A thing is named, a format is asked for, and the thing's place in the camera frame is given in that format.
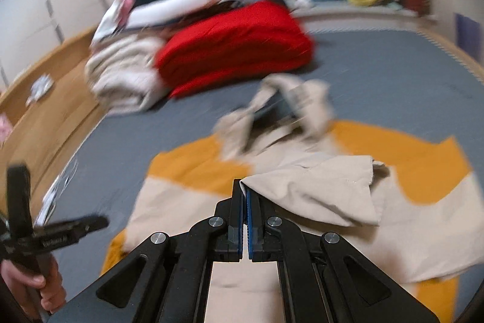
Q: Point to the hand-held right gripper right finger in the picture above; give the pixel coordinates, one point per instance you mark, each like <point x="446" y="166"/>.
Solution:
<point x="250" y="217"/>

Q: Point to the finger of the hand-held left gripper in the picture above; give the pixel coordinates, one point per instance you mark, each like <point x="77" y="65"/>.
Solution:
<point x="90" y="224"/>

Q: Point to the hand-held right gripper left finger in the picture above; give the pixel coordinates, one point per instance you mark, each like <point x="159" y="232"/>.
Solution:
<point x="236" y="217"/>

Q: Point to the beige and orange jacket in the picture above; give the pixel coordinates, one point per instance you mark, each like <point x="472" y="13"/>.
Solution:
<point x="189" y="209"/>

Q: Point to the person's left hand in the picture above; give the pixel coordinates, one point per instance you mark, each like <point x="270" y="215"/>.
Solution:
<point x="51" y="292"/>

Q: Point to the pink item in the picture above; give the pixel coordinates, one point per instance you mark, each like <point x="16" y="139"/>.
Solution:
<point x="5" y="129"/>

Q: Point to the crumpled white paper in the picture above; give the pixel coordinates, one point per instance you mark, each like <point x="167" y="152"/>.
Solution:
<point x="39" y="90"/>

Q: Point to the beige folded cloth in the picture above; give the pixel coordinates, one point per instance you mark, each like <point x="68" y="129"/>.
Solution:
<point x="121" y="77"/>

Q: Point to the red folded blanket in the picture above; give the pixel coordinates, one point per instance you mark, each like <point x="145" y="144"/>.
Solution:
<point x="234" y="43"/>

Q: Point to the grey quilted bed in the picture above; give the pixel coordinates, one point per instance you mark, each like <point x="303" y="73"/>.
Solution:
<point x="378" y="73"/>

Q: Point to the white wardrobe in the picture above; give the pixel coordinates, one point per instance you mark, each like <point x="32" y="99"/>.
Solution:
<point x="30" y="5"/>

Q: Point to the white pink printed cloth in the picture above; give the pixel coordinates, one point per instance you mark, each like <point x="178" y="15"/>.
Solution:
<point x="117" y="11"/>

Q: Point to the white folded cloth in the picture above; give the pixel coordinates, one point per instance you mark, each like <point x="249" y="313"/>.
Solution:
<point x="170" y="7"/>

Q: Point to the wooden bed frame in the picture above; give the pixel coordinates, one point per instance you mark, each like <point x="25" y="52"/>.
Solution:
<point x="49" y="111"/>

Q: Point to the purple wall item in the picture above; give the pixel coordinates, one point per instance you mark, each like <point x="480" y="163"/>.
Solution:
<point x="469" y="33"/>

